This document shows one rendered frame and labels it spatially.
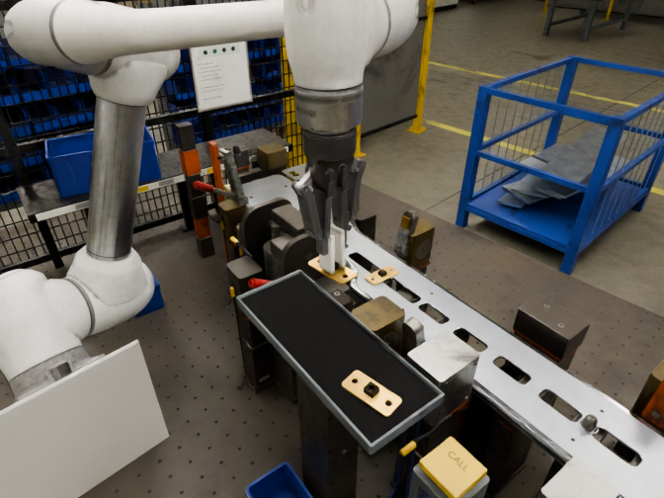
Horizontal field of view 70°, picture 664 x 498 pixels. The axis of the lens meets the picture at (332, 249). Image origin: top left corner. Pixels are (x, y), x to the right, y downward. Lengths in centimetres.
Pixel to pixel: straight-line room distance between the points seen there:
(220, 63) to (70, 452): 133
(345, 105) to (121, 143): 62
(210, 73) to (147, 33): 106
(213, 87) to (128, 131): 81
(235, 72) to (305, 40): 133
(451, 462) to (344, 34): 53
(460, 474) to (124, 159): 89
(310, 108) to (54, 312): 79
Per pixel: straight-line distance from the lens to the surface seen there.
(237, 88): 193
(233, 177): 134
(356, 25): 60
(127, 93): 108
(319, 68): 60
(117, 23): 85
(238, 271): 107
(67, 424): 110
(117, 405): 113
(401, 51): 455
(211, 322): 152
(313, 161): 65
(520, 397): 97
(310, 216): 68
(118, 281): 124
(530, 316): 109
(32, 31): 97
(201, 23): 81
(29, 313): 119
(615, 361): 158
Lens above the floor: 171
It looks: 34 degrees down
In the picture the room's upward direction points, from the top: straight up
